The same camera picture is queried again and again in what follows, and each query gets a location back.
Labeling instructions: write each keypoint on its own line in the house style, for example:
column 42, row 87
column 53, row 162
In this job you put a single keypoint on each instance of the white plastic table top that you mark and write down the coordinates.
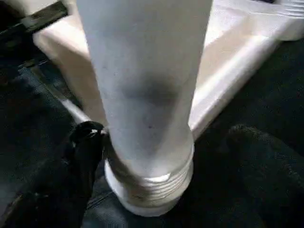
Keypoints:
column 237, row 59

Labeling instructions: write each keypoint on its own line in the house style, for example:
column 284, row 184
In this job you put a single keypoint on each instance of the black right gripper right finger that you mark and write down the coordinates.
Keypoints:
column 266, row 180

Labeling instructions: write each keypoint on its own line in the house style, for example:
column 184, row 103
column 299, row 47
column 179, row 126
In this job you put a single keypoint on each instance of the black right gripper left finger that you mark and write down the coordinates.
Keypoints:
column 57, row 180

